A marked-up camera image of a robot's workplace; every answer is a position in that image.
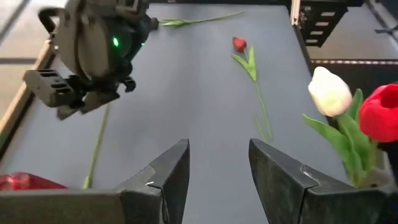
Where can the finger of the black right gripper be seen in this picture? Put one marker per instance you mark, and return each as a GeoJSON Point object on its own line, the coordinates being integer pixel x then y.
{"type": "Point", "coordinates": [66, 112]}
{"type": "Point", "coordinates": [99, 101]}

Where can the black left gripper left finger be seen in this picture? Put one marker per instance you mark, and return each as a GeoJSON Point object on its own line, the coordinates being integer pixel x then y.
{"type": "Point", "coordinates": [140, 205]}

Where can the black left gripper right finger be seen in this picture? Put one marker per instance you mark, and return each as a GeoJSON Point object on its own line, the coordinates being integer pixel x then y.
{"type": "Point", "coordinates": [295, 202]}

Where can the red artificial tulip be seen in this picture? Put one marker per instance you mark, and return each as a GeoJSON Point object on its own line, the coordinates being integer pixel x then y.
{"type": "Point", "coordinates": [96, 146]}
{"type": "Point", "coordinates": [381, 115]}
{"type": "Point", "coordinates": [239, 44]}

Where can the white artificial tulip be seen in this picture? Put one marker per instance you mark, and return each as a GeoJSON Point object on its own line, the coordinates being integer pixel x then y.
{"type": "Point", "coordinates": [329, 91]}

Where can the red ribbed glass vase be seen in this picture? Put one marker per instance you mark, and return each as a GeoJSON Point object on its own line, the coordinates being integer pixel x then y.
{"type": "Point", "coordinates": [25, 182]}

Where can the black vented housing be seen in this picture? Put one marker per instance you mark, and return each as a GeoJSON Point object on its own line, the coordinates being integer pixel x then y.
{"type": "Point", "coordinates": [329, 31]}

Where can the black table border frame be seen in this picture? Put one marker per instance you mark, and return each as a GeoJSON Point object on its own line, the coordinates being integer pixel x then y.
{"type": "Point", "coordinates": [342, 77]}

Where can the aluminium extrusion post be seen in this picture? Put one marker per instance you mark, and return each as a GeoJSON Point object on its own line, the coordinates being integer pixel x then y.
{"type": "Point", "coordinates": [294, 12]}

